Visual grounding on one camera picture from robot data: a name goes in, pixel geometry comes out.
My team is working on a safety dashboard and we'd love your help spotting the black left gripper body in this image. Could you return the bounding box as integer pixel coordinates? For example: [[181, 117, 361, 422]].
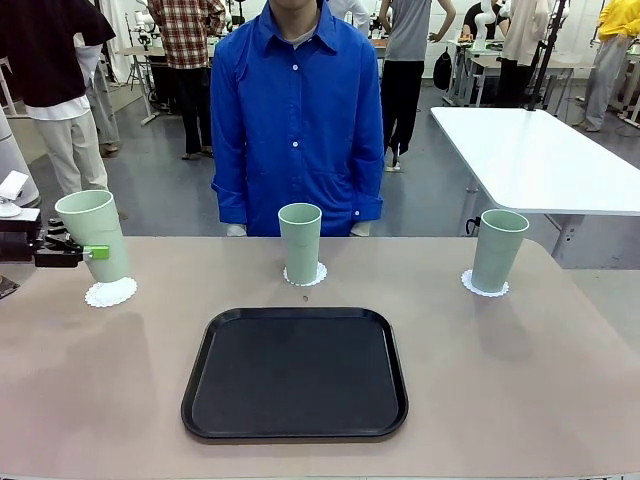
[[0, 219, 44, 264]]

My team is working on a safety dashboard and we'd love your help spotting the tall pale green cup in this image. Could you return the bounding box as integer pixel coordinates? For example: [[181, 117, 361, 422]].
[[472, 208, 530, 294], [54, 189, 134, 284], [277, 202, 323, 285]]

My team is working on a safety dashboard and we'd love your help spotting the white paper doily coaster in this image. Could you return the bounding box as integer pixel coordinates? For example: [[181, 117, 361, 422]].
[[282, 262, 329, 287], [460, 268, 510, 299], [84, 277, 139, 309]]

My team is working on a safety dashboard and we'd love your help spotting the person's left forearm blue sleeve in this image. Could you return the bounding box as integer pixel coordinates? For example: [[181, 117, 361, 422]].
[[349, 164, 386, 238]]

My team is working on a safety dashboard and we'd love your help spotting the person's right forearm blue sleeve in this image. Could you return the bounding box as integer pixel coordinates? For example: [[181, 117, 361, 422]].
[[209, 169, 250, 238]]

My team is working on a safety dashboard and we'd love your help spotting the person in grey patterned trousers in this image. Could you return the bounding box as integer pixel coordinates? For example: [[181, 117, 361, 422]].
[[74, 29, 121, 156]]

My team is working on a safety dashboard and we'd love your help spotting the person in black top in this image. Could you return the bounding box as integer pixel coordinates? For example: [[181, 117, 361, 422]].
[[0, 0, 117, 196]]

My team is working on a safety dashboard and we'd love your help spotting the person in plaid shirt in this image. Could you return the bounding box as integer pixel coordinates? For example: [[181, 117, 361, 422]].
[[147, 0, 227, 160]]

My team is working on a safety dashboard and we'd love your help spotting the person in blue shirt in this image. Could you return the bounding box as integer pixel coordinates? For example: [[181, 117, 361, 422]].
[[209, 0, 386, 239]]

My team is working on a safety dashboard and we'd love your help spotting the black plastic serving tray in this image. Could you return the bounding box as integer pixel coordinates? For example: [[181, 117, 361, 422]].
[[180, 306, 410, 441]]

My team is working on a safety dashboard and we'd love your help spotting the person in grey shirt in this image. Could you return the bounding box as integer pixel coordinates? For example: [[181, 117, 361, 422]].
[[379, 0, 459, 169]]

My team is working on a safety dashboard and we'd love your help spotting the black hanging bag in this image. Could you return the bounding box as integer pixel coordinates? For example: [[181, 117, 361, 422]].
[[432, 47, 454, 92]]

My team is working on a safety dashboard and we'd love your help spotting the large white table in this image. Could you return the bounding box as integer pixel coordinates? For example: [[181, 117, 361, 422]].
[[429, 106, 640, 271]]

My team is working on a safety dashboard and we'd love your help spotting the person in beige coat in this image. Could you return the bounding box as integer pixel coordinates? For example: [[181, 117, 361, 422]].
[[497, 0, 551, 109]]

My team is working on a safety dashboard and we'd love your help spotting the black tripod pole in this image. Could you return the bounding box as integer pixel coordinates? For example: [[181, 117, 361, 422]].
[[524, 0, 571, 112]]

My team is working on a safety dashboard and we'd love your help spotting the person in yellow top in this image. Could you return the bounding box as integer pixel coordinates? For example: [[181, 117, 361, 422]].
[[572, 0, 640, 134]]

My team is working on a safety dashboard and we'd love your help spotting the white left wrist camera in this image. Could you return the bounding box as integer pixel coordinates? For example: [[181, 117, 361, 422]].
[[0, 169, 30, 217]]

